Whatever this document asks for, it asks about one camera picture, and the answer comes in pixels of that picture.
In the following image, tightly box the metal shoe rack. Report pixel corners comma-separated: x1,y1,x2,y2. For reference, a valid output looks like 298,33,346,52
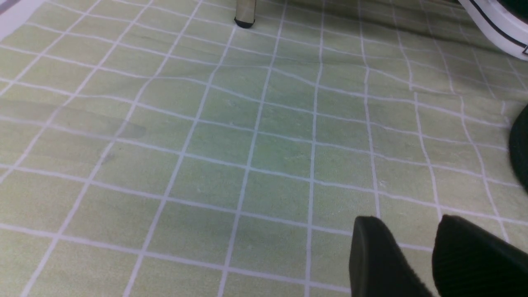
234,0,257,29

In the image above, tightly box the green checkered tablecloth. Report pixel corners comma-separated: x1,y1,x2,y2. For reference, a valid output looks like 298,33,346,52
1,0,527,297

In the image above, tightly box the black knit sneaker left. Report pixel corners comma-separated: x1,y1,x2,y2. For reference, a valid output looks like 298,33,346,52
508,106,528,192

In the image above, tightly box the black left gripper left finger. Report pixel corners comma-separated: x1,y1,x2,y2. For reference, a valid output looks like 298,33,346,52
349,216,433,297

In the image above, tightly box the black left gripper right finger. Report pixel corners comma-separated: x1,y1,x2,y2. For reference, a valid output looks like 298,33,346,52
432,215,528,297

